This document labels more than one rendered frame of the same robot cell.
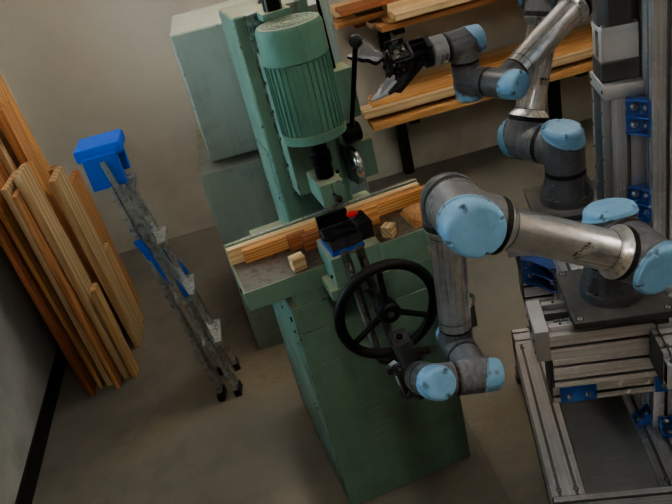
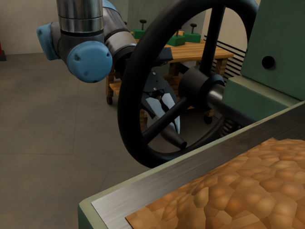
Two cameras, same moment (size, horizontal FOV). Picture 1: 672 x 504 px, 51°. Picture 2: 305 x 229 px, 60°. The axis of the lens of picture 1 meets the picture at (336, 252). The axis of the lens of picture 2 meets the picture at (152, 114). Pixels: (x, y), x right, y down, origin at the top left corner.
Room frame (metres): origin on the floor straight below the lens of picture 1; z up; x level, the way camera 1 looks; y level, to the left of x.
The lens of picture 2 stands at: (1.81, -0.33, 0.97)
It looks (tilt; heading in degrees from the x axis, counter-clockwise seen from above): 30 degrees down; 150
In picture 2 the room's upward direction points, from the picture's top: 7 degrees clockwise
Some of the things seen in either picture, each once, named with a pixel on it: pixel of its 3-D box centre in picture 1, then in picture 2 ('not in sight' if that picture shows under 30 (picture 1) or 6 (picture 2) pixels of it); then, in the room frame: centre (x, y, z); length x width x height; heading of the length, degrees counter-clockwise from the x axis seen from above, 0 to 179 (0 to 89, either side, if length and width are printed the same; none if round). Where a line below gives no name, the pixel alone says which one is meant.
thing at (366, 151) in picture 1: (358, 156); not in sight; (2.06, -0.14, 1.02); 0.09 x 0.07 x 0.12; 102
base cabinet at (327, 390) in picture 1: (361, 353); not in sight; (1.97, 0.00, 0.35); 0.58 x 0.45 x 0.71; 12
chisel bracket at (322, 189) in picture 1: (327, 188); not in sight; (1.87, -0.02, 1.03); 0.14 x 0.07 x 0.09; 12
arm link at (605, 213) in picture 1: (611, 230); not in sight; (1.35, -0.61, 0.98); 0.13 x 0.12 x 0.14; 4
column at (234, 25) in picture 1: (290, 121); not in sight; (2.14, 0.04, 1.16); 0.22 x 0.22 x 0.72; 12
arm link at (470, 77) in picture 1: (471, 80); not in sight; (1.83, -0.46, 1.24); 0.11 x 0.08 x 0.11; 32
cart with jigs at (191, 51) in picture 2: not in sight; (161, 72); (0.34, 0.53, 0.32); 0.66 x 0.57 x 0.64; 93
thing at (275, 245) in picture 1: (345, 220); not in sight; (1.86, -0.05, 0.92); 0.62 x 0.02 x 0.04; 102
